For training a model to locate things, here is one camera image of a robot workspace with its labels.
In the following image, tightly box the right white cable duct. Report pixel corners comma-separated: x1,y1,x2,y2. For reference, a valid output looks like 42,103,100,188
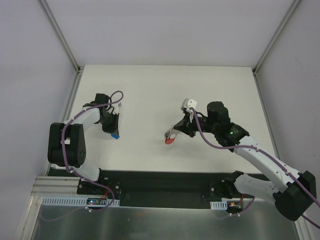
210,200,228,211

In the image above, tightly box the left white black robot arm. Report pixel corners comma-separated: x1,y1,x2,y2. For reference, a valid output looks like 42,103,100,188
47,90,124,195

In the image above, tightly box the aluminium frame post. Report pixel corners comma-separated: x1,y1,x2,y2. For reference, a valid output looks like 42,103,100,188
37,0,81,74
252,0,303,76

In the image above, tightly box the right aluminium table rail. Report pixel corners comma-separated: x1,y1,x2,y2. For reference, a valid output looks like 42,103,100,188
253,73,279,157

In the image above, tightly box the aluminium table rail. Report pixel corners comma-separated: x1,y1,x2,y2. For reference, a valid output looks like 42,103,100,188
32,68,83,186
253,73,279,157

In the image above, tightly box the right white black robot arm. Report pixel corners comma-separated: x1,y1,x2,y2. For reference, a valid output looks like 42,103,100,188
164,98,320,221

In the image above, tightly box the blue head key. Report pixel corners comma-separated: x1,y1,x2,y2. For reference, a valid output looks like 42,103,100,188
111,134,120,140

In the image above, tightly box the right aluminium frame post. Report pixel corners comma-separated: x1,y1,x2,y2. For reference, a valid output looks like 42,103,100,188
252,0,303,76

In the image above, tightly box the left aluminium frame post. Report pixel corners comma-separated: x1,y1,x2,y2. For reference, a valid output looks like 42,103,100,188
37,0,81,74

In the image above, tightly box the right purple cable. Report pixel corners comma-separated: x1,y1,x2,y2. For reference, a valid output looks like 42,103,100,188
191,107,320,226

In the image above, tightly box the left aluminium table rail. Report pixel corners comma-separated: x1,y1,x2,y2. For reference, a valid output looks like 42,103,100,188
32,68,83,186

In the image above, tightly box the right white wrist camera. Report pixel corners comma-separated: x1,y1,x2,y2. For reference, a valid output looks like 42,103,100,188
180,98,198,121

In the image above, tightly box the keyring with red tag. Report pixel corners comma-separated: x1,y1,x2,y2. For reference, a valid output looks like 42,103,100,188
164,125,181,145

